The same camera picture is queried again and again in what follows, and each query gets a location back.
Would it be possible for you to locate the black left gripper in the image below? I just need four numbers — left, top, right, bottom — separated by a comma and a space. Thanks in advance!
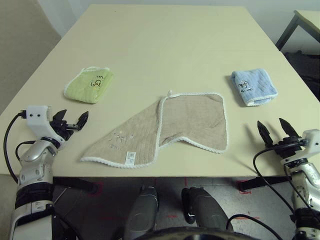
49, 109, 90, 150

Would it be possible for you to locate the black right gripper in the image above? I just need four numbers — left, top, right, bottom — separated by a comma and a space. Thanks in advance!
257, 117, 307, 161

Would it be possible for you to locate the beige towel with white trim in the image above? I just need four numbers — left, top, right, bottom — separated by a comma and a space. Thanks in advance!
79, 89, 230, 170

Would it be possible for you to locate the folded green towel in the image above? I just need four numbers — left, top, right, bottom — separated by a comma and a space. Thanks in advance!
63, 65, 116, 105

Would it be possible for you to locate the folded blue towel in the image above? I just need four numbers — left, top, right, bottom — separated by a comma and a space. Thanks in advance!
230, 67, 279, 108

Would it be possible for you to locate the black table leg bar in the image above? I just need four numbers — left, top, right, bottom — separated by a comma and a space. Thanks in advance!
52, 177, 100, 195
237, 176, 293, 193

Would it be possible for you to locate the beige fabric curtain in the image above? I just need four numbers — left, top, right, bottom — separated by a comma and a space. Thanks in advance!
0, 0, 62, 113

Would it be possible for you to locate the grey robot right leg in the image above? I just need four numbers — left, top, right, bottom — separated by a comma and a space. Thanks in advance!
181, 186, 235, 240

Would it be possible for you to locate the grey robot leg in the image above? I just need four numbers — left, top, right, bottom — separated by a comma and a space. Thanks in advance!
123, 184, 161, 240
181, 186, 235, 240

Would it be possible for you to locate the side table with black legs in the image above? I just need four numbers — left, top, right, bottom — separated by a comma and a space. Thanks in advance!
274, 9, 320, 51

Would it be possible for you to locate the grey robot left leg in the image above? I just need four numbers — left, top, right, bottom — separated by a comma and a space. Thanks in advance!
123, 184, 161, 240

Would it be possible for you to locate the black robot waist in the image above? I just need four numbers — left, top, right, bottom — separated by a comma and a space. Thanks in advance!
142, 226, 246, 240

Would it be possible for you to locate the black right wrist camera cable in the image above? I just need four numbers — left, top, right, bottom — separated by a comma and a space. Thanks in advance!
252, 139, 308, 213

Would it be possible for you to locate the thin white wire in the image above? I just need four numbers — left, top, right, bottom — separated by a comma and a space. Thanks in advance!
53, 187, 68, 208

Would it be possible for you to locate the thin black cable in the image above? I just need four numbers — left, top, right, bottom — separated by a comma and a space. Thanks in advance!
226, 214, 253, 232

